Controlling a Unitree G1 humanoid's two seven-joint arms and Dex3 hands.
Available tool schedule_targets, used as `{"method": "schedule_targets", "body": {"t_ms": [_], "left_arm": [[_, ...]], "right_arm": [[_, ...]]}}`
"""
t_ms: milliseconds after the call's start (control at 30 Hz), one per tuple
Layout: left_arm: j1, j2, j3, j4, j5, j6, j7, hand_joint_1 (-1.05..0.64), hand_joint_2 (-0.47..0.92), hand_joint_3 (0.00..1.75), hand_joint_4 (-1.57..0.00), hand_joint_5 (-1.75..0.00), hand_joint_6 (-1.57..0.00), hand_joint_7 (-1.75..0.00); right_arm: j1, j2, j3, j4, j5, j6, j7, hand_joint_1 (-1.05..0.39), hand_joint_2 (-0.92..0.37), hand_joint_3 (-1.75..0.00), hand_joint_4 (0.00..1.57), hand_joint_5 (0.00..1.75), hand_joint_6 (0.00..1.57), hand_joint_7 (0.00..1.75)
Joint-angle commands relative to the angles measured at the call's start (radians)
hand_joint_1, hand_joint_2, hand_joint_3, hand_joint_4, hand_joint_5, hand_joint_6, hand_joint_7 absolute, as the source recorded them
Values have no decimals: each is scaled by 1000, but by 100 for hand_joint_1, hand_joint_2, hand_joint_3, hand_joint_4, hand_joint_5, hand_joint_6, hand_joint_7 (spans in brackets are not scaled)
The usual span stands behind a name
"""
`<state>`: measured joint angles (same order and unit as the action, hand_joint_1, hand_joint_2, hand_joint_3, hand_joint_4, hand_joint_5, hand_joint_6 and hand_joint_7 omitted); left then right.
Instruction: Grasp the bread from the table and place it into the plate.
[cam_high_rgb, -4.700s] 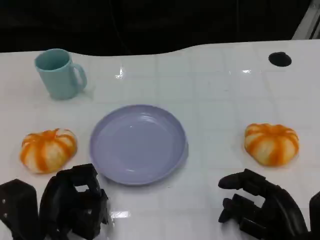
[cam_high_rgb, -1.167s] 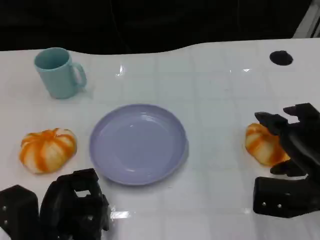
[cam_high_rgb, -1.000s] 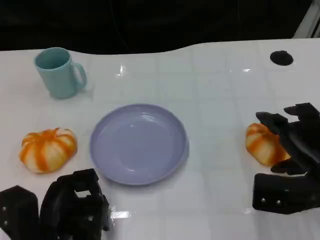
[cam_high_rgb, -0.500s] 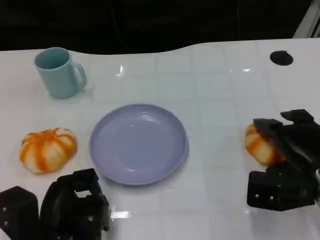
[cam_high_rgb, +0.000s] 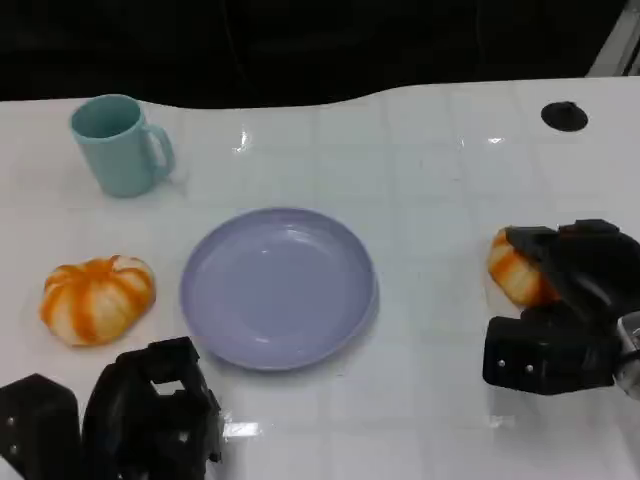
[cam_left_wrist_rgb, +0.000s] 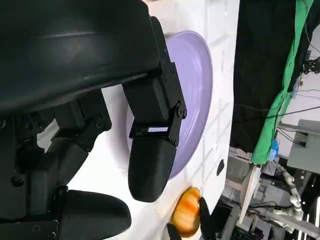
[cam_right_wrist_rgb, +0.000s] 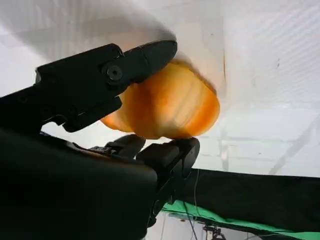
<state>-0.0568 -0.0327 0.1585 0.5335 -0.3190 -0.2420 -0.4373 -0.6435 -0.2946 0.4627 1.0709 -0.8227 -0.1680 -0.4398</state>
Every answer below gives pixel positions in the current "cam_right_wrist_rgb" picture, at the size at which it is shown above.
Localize black cable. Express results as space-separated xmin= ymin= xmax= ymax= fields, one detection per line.
xmin=182 ymin=199 xmax=197 ymax=240

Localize orange and white bread roll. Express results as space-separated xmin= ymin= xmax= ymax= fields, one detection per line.
xmin=99 ymin=59 xmax=221 ymax=140

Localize green cloth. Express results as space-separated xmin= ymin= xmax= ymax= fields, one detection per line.
xmin=161 ymin=199 xmax=320 ymax=238

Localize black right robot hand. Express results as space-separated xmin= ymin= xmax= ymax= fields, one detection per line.
xmin=0 ymin=40 xmax=201 ymax=240

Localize black backdrop cloth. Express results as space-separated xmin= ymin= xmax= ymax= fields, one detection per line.
xmin=174 ymin=167 xmax=320 ymax=234

